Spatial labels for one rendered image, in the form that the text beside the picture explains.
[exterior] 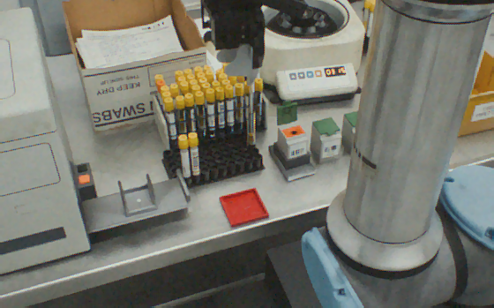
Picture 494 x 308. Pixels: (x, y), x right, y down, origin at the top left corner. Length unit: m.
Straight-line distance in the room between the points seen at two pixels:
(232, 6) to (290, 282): 0.41
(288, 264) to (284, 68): 0.51
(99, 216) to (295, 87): 0.49
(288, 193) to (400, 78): 0.63
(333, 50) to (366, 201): 0.73
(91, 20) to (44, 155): 0.60
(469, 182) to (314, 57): 0.62
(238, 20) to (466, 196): 0.43
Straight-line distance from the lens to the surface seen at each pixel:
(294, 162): 1.07
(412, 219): 0.56
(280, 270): 0.86
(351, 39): 1.26
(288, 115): 1.07
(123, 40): 1.36
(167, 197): 1.00
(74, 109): 1.28
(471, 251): 0.67
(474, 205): 0.67
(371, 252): 0.58
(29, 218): 0.93
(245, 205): 1.03
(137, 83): 1.16
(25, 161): 0.85
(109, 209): 1.00
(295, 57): 1.23
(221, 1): 0.90
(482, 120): 1.24
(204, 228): 1.00
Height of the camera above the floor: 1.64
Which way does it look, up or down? 42 degrees down
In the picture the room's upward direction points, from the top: straight up
